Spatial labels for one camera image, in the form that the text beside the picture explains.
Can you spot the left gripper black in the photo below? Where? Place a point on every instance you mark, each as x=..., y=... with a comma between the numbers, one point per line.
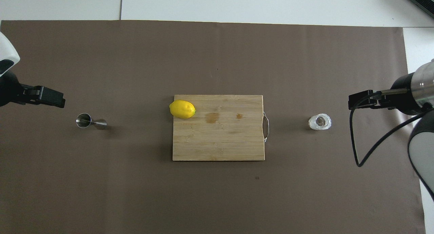
x=10, y=91

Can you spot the grey ribbed device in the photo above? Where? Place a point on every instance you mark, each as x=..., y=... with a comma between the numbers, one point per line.
x=423, y=0

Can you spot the clear plastic cup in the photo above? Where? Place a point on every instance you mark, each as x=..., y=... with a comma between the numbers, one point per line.
x=319, y=121

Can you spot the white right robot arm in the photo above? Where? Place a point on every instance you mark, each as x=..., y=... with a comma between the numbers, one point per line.
x=422, y=149

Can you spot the wooden cutting board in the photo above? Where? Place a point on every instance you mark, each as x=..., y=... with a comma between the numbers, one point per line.
x=220, y=142

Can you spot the brown table mat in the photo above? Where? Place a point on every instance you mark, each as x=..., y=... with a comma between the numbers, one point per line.
x=101, y=193

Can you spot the steel double jigger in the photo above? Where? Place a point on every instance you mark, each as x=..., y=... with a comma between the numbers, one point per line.
x=83, y=120

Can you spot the yellow lemon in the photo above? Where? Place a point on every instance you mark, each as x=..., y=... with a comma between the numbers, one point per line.
x=182, y=109

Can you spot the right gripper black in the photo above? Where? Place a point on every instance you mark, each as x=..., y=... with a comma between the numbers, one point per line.
x=403, y=98

